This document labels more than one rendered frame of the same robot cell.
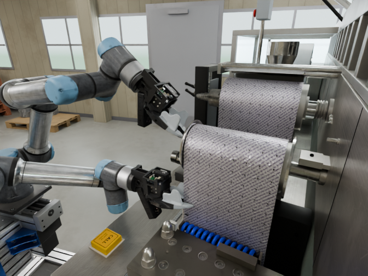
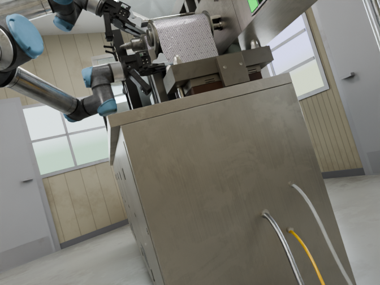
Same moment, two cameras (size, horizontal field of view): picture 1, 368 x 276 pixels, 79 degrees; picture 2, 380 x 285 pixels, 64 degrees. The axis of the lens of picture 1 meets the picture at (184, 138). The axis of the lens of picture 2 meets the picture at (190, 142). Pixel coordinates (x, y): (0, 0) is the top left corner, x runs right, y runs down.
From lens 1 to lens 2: 125 cm
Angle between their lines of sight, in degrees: 51
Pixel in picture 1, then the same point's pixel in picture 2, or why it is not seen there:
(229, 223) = not seen: hidden behind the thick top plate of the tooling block
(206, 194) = (178, 50)
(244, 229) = not seen: hidden behind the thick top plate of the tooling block
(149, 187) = (141, 60)
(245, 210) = (202, 47)
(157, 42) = not seen: outside the picture
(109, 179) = (103, 71)
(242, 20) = (48, 113)
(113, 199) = (108, 93)
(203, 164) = (170, 30)
